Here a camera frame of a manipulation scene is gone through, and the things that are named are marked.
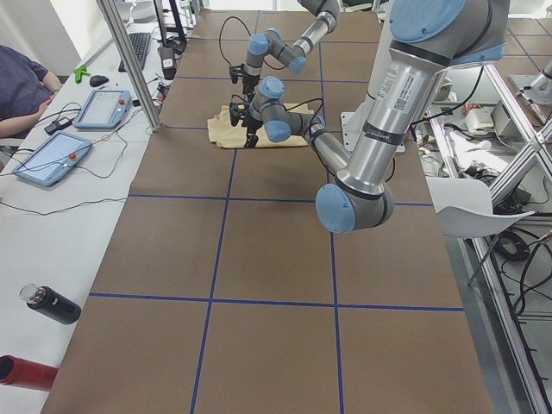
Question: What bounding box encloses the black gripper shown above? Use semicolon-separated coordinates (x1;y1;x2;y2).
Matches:
229;64;254;103
229;102;259;148

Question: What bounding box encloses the cream long-sleeve printed shirt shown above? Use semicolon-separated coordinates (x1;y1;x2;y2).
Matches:
207;105;307;149

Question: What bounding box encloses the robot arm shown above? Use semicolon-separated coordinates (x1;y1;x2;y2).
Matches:
229;1;510;233
229;0;340;102

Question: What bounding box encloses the black keyboard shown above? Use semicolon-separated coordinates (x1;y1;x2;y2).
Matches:
128;33;152;70

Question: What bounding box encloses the blue teach pendant far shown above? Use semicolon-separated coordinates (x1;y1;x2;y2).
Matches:
72;90;132;130

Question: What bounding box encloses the blue teach pendant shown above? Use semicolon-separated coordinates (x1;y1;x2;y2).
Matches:
72;90;132;130
12;131;92;187

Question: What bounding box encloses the black computer mouse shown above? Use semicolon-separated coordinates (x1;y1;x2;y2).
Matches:
89;75;109;87

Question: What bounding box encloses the green plastic part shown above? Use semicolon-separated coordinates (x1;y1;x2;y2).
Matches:
73;65;91;84

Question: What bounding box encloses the small black device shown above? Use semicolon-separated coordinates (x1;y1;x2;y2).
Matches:
44;117;72;135

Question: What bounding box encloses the blue teach pendant near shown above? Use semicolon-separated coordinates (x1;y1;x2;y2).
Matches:
12;131;92;187

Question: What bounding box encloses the seated person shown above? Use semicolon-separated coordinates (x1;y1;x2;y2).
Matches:
1;45;62;138

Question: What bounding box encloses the white plastic chair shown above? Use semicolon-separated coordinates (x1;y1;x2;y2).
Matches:
426;177;534;239

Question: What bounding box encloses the black water bottle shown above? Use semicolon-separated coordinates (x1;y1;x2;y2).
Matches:
19;284;81;325

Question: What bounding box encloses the red cylinder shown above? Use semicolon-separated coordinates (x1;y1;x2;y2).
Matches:
1;355;59;392

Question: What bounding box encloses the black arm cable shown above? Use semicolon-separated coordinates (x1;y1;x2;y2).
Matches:
218;16;255;66
275;97;325;130

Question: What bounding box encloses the aluminium frame post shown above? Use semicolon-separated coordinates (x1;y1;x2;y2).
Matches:
97;0;161;132

